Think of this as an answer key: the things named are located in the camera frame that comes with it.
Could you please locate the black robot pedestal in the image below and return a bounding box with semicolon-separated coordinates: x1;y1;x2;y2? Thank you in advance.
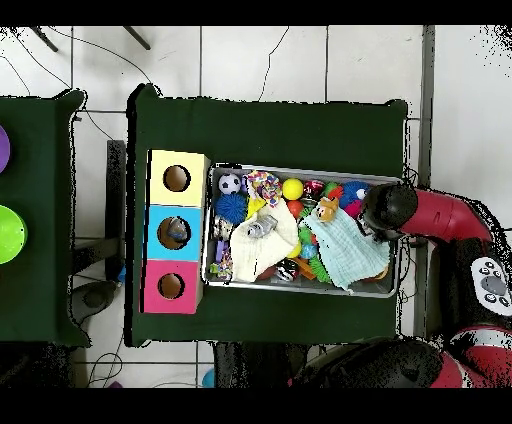
211;341;309;388

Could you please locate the black tripod leg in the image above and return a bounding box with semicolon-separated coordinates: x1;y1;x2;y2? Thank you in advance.
29;25;60;53
122;25;152;51

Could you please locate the thin black floor cable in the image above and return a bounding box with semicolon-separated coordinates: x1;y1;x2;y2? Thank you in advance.
257;25;290;103

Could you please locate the lime green disc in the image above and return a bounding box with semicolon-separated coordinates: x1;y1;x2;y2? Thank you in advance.
0;204;29;266

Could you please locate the small soccer ball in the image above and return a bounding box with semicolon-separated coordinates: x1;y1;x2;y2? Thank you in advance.
217;172;242;196

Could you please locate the wooden box with three holes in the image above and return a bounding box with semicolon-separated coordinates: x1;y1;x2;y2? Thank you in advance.
138;149;212;315

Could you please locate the cream cloth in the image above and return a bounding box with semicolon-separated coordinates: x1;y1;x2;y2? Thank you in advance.
229;199;301;283

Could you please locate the side table with green cloth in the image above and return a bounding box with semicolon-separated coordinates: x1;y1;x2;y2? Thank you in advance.
0;89;91;347

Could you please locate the purple disc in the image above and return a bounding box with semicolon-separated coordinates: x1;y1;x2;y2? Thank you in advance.
0;124;12;175

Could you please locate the silver mesh bin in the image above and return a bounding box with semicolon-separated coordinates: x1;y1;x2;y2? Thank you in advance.
201;162;403;299

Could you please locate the dark green tablecloth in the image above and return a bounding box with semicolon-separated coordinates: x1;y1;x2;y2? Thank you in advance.
124;83;410;348

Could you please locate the mint green cloth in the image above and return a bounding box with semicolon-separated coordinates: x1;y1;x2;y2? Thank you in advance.
301;207;392;292

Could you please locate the orange plush bear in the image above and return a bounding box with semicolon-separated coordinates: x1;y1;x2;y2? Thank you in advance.
315;196;340;223

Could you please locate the blue spiky toy with eyes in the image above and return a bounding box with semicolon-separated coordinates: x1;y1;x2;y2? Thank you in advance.
324;180;371;219

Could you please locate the yellow ball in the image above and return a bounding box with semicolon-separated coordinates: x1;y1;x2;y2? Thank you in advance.
281;177;305;201

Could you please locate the blue spiky ball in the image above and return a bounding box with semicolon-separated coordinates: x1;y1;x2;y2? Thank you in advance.
214;192;249;226

